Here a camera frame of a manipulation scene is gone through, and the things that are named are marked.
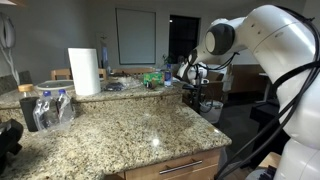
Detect round grey plate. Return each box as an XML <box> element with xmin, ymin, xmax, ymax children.
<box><xmin>35</xmin><ymin>79</ymin><xmax>75</xmax><ymax>92</ymax></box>

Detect dark window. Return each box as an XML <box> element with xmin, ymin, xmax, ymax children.
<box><xmin>168</xmin><ymin>14</ymin><xmax>202</xmax><ymax>65</ymax></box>

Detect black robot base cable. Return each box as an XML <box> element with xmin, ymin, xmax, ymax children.
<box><xmin>214</xmin><ymin>4</ymin><xmax>320</xmax><ymax>180</ymax></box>

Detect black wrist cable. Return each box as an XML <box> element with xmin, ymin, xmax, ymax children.
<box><xmin>185</xmin><ymin>50</ymin><xmax>240</xmax><ymax>73</ymax></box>

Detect brown cardboard box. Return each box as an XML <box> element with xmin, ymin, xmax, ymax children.
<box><xmin>181</xmin><ymin>63</ymin><xmax>235</xmax><ymax>112</ymax></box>

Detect crumpled plastic wrapper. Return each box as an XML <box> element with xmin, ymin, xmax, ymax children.
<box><xmin>102</xmin><ymin>81</ymin><xmax>128</xmax><ymax>93</ymax></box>

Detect clear bottle blue cap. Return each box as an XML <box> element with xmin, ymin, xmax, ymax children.
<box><xmin>56</xmin><ymin>88</ymin><xmax>76</xmax><ymax>124</ymax></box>
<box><xmin>37</xmin><ymin>90</ymin><xmax>58</xmax><ymax>130</ymax></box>

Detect brown wooden cabinet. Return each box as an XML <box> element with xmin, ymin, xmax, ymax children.
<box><xmin>231</xmin><ymin>63</ymin><xmax>278</xmax><ymax>95</ymax></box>

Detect grey wall whiteboard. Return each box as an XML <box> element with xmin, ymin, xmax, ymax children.
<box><xmin>115</xmin><ymin>7</ymin><xmax>158</xmax><ymax>66</ymax></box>

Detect light wooden board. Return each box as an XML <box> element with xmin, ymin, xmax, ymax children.
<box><xmin>257</xmin><ymin>151</ymin><xmax>283</xmax><ymax>170</ymax></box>

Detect blue upright item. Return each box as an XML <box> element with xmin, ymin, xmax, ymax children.
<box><xmin>100</xmin><ymin>44</ymin><xmax>110</xmax><ymax>75</ymax></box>

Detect black canister wooden lid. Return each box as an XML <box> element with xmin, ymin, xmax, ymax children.
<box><xmin>17</xmin><ymin>83</ymin><xmax>41</xmax><ymax>132</ymax></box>

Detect small white table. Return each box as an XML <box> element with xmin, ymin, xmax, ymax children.
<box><xmin>257</xmin><ymin>71</ymin><xmax>278</xmax><ymax>104</ymax></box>

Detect white paper towel roll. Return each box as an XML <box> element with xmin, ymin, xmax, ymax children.
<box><xmin>67</xmin><ymin>47</ymin><xmax>102</xmax><ymax>97</ymax></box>

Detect clear plastic water bottles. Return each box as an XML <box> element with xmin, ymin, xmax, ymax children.
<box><xmin>32</xmin><ymin>89</ymin><xmax>77</xmax><ymax>132</ymax></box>

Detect white phone cord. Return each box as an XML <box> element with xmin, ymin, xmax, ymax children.
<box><xmin>0</xmin><ymin>43</ymin><xmax>22</xmax><ymax>85</ymax></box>

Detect wooden chair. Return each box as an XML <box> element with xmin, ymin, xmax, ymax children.
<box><xmin>50</xmin><ymin>67</ymin><xmax>73</xmax><ymax>81</ymax></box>
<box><xmin>98</xmin><ymin>68</ymin><xmax>108</xmax><ymax>81</ymax></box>

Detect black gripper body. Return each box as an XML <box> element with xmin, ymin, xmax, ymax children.
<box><xmin>182</xmin><ymin>82</ymin><xmax>203</xmax><ymax>103</ymax></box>

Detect white wall phone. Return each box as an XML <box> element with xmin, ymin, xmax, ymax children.
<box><xmin>0</xmin><ymin>12</ymin><xmax>18</xmax><ymax>50</ymax></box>

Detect white trash bin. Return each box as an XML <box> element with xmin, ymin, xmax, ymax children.
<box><xmin>198</xmin><ymin>98</ymin><xmax>224</xmax><ymax>125</ymax></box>

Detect water bottle blue label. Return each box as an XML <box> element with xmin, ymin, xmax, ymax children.
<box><xmin>164</xmin><ymin>63</ymin><xmax>174</xmax><ymax>88</ymax></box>

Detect metal drawer handle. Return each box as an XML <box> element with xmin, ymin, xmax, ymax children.
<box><xmin>158</xmin><ymin>159</ymin><xmax>204</xmax><ymax>175</ymax></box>

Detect wooden drawer front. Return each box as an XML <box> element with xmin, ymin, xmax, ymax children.
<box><xmin>124</xmin><ymin>147</ymin><xmax>223</xmax><ymax>180</ymax></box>

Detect black side table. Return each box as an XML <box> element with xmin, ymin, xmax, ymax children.
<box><xmin>249</xmin><ymin>97</ymin><xmax>292</xmax><ymax>168</ymax></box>

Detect small green plant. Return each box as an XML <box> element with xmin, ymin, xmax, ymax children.
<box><xmin>162</xmin><ymin>54</ymin><xmax>175</xmax><ymax>66</ymax></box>

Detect black bulky device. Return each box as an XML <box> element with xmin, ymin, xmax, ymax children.
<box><xmin>0</xmin><ymin>117</ymin><xmax>25</xmax><ymax>175</ymax></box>

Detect green snack box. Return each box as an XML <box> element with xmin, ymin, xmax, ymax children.
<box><xmin>143</xmin><ymin>71</ymin><xmax>165</xmax><ymax>88</ymax></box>

